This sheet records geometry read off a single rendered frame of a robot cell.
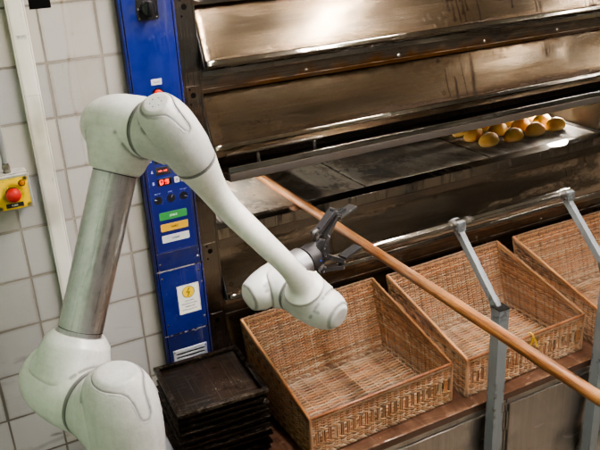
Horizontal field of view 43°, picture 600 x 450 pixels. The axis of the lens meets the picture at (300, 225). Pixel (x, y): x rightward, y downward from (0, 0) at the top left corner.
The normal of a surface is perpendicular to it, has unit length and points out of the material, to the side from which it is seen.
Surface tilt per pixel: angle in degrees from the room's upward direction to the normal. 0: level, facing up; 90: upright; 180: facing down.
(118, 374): 6
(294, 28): 70
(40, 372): 60
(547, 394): 92
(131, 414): 76
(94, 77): 90
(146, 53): 90
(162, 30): 90
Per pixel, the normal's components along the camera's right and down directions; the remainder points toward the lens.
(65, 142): 0.46, 0.33
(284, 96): 0.42, 0.00
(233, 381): -0.05, -0.92
